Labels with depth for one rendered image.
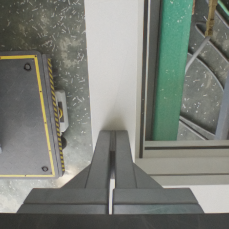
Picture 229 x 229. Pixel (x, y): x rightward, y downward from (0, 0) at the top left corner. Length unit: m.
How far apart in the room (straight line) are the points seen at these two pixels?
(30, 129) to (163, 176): 0.80
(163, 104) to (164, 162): 0.08
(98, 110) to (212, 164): 0.17
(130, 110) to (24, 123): 0.82
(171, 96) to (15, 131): 0.86
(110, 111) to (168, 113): 0.11
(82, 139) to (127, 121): 1.08
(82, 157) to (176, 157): 1.09
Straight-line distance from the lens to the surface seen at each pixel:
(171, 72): 0.23
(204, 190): 0.22
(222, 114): 0.67
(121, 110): 0.15
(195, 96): 1.22
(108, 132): 0.15
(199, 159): 0.26
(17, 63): 0.89
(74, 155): 1.31
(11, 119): 0.97
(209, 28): 0.95
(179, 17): 0.24
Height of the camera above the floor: 1.08
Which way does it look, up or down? 73 degrees down
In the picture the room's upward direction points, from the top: 177 degrees counter-clockwise
